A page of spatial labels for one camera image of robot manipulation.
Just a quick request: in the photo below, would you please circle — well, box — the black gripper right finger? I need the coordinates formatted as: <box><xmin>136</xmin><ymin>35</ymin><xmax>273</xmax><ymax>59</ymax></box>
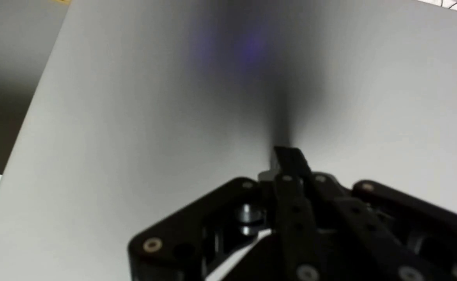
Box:
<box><xmin>289</xmin><ymin>146</ymin><xmax>457</xmax><ymax>281</ymax></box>

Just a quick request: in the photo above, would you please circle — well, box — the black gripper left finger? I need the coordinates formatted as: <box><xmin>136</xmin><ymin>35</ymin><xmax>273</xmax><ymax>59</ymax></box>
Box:
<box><xmin>126</xmin><ymin>145</ymin><xmax>339</xmax><ymax>281</ymax></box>

